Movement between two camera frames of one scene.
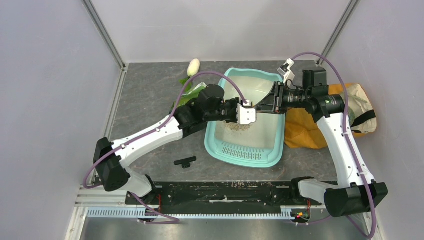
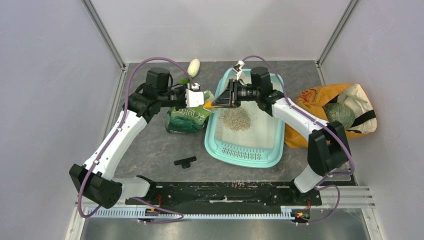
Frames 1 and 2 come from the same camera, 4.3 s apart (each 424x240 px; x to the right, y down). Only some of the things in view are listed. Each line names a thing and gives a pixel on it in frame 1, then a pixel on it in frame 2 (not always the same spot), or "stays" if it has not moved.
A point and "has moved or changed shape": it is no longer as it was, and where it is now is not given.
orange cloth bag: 302,129 stays
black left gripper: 234,103 -> 183,89
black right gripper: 268,104 -> 229,98
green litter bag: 190,92 has moved or changed shape
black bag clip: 185,162 stays
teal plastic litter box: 261,144 stays
